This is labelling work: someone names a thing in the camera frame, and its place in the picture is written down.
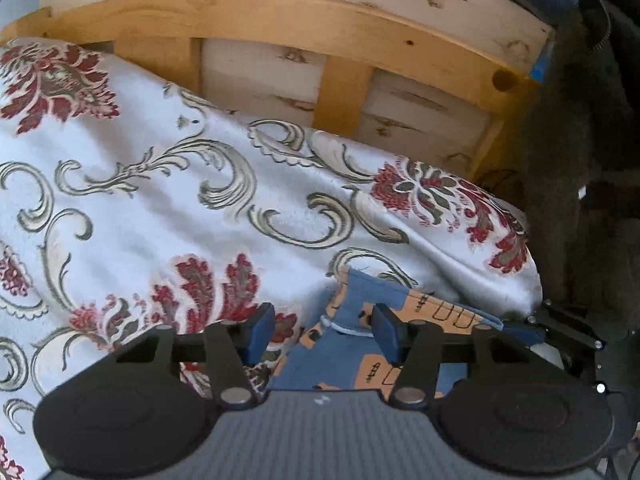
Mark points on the blue tape piece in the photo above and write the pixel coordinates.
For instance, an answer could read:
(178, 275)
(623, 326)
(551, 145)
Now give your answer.
(541, 62)

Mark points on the blue pants with orange print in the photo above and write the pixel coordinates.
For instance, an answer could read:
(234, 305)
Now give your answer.
(357, 305)

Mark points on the dark fuzzy cloth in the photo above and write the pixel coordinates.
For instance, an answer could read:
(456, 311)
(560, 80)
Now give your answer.
(565, 160)

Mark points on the white floral blanket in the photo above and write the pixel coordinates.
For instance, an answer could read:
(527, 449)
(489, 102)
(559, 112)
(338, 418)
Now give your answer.
(175, 210)

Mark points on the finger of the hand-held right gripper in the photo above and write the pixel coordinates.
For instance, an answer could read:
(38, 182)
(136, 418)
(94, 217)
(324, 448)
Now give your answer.
(575, 322)
(525, 334)

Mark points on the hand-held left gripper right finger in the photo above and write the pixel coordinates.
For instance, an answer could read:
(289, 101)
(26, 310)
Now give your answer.
(384, 332)

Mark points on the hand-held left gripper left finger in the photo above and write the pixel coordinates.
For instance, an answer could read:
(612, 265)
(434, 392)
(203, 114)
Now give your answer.
(261, 332)

